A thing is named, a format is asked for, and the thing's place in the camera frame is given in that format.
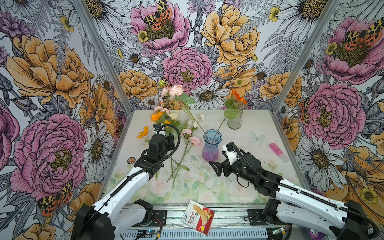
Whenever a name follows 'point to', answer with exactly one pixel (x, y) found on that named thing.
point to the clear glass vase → (236, 123)
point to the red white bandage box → (198, 217)
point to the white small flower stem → (193, 120)
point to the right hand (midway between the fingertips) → (217, 162)
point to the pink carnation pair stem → (194, 141)
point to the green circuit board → (151, 231)
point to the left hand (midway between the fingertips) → (170, 139)
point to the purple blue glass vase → (212, 138)
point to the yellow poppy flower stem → (144, 134)
